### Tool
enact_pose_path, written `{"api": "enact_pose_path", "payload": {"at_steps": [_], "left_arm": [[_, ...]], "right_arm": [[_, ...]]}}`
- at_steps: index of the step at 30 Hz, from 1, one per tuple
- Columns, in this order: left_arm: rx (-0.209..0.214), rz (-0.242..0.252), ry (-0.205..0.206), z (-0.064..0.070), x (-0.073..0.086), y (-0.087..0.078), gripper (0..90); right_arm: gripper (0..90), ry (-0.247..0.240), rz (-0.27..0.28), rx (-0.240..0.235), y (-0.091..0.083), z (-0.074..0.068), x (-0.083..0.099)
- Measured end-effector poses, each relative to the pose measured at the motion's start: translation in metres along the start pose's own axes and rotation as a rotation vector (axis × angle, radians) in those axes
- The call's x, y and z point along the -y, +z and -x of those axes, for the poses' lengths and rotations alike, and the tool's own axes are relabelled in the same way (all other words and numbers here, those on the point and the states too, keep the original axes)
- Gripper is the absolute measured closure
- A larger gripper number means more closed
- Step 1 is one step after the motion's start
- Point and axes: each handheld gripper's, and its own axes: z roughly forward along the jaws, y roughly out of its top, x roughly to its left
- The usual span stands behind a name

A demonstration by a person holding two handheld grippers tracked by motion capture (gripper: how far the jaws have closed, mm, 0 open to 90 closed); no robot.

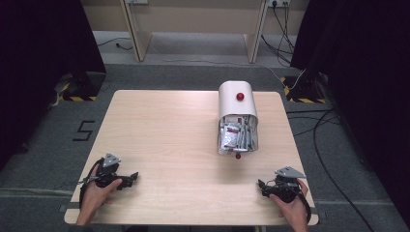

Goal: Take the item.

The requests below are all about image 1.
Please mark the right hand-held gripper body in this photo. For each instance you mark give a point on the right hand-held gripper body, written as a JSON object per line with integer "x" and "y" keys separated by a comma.
{"x": 286, "y": 187}

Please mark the black curtain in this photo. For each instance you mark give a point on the black curtain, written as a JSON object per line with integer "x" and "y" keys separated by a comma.
{"x": 364, "y": 80}
{"x": 42, "y": 64}

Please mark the pile of silver packets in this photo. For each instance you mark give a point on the pile of silver packets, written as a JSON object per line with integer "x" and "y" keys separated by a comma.
{"x": 238, "y": 135}

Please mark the white bin with red knobs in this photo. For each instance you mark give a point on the white bin with red knobs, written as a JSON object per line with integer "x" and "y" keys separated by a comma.
{"x": 237, "y": 98}

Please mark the light wooden desk panel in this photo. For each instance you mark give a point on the light wooden desk panel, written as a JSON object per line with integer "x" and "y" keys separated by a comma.
{"x": 256, "y": 32}
{"x": 137, "y": 30}

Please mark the black stand base hazard tape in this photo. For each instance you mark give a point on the black stand base hazard tape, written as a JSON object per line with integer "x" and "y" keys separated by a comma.
{"x": 304, "y": 90}
{"x": 84, "y": 85}

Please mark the white power strip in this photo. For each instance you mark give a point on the white power strip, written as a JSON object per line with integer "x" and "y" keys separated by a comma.
{"x": 138, "y": 1}

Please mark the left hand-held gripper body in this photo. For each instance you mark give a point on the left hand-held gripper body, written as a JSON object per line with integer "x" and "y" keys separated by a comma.
{"x": 109, "y": 169}

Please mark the person's right hand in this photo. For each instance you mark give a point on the person's right hand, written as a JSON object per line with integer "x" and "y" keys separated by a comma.
{"x": 293, "y": 209}

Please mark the white wall socket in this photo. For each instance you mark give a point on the white wall socket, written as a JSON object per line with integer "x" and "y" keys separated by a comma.
{"x": 279, "y": 2}

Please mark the person's left hand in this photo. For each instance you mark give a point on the person's left hand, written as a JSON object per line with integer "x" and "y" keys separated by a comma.
{"x": 96, "y": 193}

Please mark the black tape floor mark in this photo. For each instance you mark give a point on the black tape floor mark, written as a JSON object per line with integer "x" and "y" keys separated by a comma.
{"x": 83, "y": 130}

